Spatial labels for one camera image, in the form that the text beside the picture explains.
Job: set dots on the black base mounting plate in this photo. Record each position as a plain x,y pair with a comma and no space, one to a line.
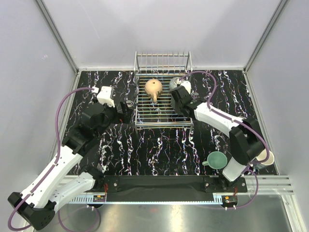
206,183

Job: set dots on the mint green mug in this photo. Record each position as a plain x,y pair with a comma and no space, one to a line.
216,160

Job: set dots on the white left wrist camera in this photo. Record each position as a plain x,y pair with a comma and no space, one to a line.
104,95

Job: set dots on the tan round ceramic mug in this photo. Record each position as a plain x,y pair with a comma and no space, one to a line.
153,89

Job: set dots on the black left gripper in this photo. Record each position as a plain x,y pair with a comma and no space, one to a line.
124,117

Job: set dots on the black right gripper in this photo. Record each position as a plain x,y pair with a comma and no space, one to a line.
176,109

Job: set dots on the aluminium slotted rail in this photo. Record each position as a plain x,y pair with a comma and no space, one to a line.
110,198

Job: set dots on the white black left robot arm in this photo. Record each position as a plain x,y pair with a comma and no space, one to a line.
39,202

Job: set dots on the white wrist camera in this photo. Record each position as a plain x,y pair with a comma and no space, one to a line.
104,95
187,85

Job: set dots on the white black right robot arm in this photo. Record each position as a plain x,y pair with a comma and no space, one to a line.
247,145

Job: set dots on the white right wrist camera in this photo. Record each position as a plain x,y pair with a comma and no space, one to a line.
187,85

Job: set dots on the silver wire dish rack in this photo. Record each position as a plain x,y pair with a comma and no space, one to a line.
163,67

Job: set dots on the grey speckled ceramic mug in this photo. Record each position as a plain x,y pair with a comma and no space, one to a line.
174,82

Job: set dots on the cream paper cup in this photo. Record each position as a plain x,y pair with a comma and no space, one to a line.
262,158

